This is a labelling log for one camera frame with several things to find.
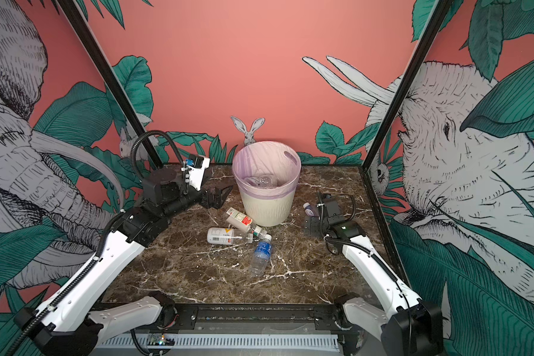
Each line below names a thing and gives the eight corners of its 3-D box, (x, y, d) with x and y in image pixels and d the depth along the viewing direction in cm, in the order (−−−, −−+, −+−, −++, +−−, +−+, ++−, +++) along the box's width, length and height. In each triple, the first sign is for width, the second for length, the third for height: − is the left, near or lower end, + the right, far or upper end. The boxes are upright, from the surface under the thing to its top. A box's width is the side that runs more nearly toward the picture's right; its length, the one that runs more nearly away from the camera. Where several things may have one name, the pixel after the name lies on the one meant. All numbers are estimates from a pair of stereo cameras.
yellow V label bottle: (209, 246, 93) (205, 239, 87) (212, 234, 97) (208, 226, 91) (252, 246, 93) (251, 239, 88) (253, 234, 97) (252, 226, 91)
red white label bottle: (226, 221, 100) (223, 213, 95) (232, 214, 102) (230, 206, 97) (261, 241, 94) (261, 234, 89) (267, 233, 96) (266, 226, 91)
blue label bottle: (249, 274, 86) (248, 269, 81) (261, 237, 96) (261, 231, 91) (264, 278, 85) (264, 273, 80) (275, 241, 95) (275, 235, 90)
